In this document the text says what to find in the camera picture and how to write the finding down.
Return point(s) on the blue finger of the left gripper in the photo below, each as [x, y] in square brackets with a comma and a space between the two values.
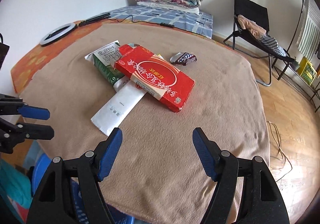
[34, 112]

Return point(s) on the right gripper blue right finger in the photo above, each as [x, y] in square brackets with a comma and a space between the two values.
[209, 154]

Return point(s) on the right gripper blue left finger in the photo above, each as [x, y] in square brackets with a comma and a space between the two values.
[106, 153]

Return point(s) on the long white paper wrapper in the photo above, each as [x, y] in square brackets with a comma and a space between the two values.
[112, 114]

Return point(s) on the red medicine box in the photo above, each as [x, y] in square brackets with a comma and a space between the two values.
[155, 75]

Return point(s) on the green white milk carton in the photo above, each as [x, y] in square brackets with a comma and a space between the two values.
[103, 59]

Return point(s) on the purple snack wrapper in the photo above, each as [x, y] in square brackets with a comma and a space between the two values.
[183, 58]

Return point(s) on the orange floral bedsheet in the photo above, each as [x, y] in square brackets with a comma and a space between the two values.
[23, 71]

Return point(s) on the teal cloth on floor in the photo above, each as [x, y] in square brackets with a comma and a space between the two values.
[15, 185]

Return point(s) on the black folding chair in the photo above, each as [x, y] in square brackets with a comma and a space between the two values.
[258, 14]

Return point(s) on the striped garment on chair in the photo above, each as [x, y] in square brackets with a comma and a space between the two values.
[272, 44]

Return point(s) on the yellow plastic crate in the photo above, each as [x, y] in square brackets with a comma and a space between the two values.
[306, 71]

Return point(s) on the blue plaid bedsheet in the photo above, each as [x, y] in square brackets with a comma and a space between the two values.
[201, 24]

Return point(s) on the peach cloth on chair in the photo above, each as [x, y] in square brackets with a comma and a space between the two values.
[255, 30]

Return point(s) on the green striped towel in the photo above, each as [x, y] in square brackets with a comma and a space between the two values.
[308, 41]

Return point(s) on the black clothes rack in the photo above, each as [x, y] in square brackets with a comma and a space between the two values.
[289, 73]

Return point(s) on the white ring light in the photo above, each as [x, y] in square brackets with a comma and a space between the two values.
[57, 34]

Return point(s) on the black ring light stand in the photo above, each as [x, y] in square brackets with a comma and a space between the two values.
[94, 19]

